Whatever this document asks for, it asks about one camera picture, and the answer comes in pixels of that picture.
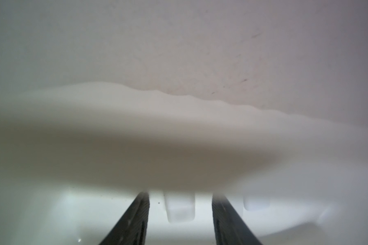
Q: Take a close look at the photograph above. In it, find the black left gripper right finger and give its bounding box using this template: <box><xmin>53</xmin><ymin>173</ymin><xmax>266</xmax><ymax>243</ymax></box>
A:
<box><xmin>212</xmin><ymin>194</ymin><xmax>262</xmax><ymax>245</ymax></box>

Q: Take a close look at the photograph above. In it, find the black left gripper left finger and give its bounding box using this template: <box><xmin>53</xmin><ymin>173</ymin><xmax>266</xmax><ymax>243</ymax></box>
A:
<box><xmin>100</xmin><ymin>192</ymin><xmax>150</xmax><ymax>245</ymax></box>

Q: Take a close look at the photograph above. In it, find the clear white usb flash drive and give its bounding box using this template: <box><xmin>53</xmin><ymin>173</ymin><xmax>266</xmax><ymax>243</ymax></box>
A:
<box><xmin>164</xmin><ymin>192</ymin><xmax>196</xmax><ymax>223</ymax></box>

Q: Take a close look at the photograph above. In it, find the white plastic storage box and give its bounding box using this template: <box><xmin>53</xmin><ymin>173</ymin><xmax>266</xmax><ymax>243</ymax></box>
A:
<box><xmin>0</xmin><ymin>82</ymin><xmax>368</xmax><ymax>245</ymax></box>

